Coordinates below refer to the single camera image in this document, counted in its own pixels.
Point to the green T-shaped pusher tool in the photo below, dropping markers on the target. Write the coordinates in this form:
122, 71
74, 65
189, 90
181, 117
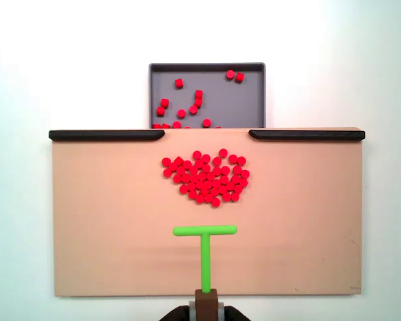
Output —
206, 261

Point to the beige wooden board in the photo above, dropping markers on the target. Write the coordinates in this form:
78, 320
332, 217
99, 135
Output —
120, 217

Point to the grey plastic tray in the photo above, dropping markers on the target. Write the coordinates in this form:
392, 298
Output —
237, 103

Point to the black edge rail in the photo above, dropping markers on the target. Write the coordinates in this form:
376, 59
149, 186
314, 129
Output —
103, 135
307, 135

